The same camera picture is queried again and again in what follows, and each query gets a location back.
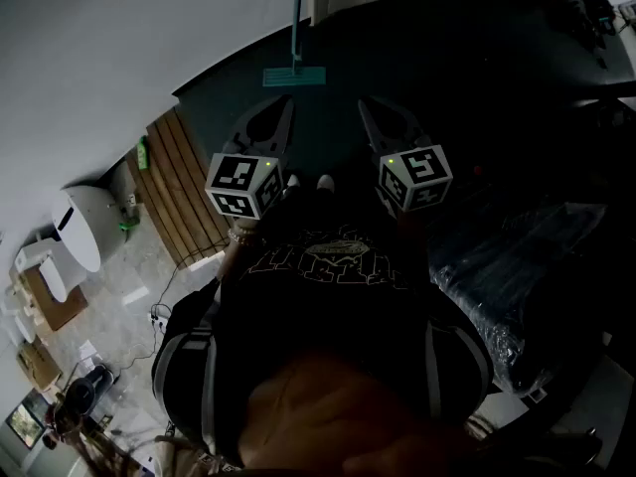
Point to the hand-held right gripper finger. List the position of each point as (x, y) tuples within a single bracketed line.
[(372, 127), (415, 123)]

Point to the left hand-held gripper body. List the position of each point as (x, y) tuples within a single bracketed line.
[(243, 182)]

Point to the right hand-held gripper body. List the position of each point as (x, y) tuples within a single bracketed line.
[(415, 177)]

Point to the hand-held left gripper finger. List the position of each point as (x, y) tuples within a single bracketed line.
[(251, 113), (284, 127)]

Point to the teal mop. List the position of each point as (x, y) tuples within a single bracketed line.
[(296, 38)]

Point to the person's left forearm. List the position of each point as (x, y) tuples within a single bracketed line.
[(237, 254)]

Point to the person's left white shoe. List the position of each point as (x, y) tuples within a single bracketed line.
[(293, 182)]

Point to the person's white shoe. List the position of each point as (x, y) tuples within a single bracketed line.
[(326, 183), (293, 182)]

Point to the wooden slatted panel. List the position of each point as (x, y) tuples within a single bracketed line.
[(174, 187)]

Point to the person's right white shoe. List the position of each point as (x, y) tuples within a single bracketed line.
[(326, 183)]

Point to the green packet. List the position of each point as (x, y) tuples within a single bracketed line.
[(142, 153)]

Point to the green plastic tool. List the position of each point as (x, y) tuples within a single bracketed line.
[(130, 226)]

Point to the black table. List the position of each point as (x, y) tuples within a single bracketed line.
[(522, 43)]

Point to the plastic-wrapped black sofa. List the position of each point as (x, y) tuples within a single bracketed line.
[(507, 286)]

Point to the person's black printed shirt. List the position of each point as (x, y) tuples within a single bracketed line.
[(323, 311)]

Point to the white power strip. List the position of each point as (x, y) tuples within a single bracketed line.
[(159, 318)]

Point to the dark equipment pile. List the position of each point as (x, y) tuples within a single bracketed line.
[(586, 13)]

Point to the white chair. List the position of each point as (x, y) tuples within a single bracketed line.
[(42, 269)]

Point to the flat brown cardboard box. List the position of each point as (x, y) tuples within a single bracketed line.
[(54, 301)]

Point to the white paper sheet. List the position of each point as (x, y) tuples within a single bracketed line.
[(88, 353)]

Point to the black round stool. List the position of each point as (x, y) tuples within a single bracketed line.
[(89, 385)]

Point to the small brown cardboard box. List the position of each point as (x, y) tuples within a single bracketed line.
[(37, 363)]

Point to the framed screen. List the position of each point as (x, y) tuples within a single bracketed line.
[(27, 418)]

